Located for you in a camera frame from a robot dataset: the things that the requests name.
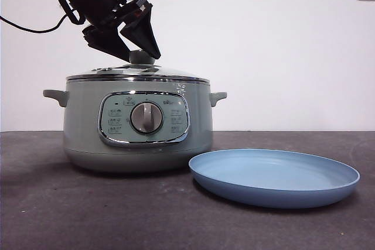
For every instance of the glass lid with green knob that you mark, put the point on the glass lid with green knob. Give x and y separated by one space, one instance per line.
140 56

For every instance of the blue round plate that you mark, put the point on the blue round plate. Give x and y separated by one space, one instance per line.
263 174

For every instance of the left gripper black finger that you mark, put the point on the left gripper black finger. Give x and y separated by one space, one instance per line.
140 32
105 40

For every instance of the pale green electric steamer pot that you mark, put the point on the pale green electric steamer pot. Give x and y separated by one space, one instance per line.
85 133

